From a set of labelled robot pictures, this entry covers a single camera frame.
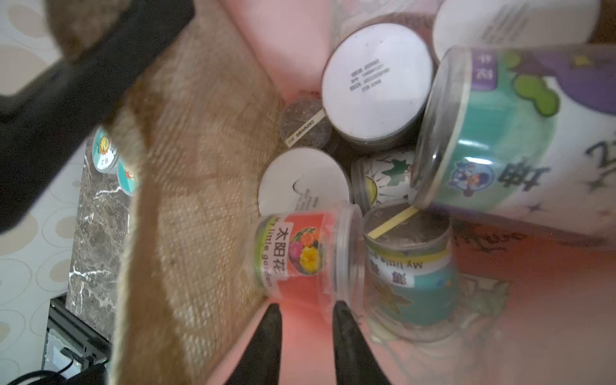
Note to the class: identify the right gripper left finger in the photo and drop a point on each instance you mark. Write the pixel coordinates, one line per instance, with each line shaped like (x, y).
(261, 361)

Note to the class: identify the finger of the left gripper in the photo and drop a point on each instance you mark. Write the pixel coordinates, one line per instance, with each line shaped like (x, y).
(44, 124)

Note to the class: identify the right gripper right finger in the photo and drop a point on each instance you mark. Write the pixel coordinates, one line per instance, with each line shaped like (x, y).
(354, 361)

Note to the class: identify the seed jar sunflower label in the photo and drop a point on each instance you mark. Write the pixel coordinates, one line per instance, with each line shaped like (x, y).
(104, 154)

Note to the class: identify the wide jar pineapple lid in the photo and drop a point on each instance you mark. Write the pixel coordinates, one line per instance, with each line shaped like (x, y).
(127, 180)

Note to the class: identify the small jar red label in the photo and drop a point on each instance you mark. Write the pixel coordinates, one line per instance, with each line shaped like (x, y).
(310, 258)

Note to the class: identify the red burlap canvas bag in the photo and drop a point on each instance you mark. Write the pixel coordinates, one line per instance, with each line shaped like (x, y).
(198, 126)

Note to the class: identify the wide jar purple flower label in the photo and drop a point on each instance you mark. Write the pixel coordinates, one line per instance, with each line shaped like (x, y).
(523, 138)

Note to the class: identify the small jar teal label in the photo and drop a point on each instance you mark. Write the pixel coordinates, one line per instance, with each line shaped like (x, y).
(414, 283)

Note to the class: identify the wide jar strawberry label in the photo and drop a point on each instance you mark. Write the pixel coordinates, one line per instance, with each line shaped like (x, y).
(381, 178)

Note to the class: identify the wide jar white bottom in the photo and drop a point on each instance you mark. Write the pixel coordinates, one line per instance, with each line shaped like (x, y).
(302, 179)

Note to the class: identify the small clear jar dark seeds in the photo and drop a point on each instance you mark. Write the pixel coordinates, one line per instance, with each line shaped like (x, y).
(303, 123)

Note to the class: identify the wide jar dark lid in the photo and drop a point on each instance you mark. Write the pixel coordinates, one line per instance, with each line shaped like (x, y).
(376, 84)

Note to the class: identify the wide jar white label top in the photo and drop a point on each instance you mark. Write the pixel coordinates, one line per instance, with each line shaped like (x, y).
(520, 24)

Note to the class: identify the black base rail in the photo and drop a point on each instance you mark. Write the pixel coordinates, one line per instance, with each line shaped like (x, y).
(73, 352)

